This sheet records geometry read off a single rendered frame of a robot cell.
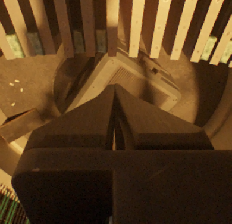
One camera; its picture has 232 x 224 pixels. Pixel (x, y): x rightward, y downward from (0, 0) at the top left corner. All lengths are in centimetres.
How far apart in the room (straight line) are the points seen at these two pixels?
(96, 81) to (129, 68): 19
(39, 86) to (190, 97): 109
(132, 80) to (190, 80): 55
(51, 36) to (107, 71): 87
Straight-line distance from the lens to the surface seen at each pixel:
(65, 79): 145
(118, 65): 108
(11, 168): 178
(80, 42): 23
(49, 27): 23
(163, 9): 22
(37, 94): 160
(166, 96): 122
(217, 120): 176
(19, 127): 173
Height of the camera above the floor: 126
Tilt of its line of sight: 53 degrees down
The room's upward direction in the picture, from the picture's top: 178 degrees clockwise
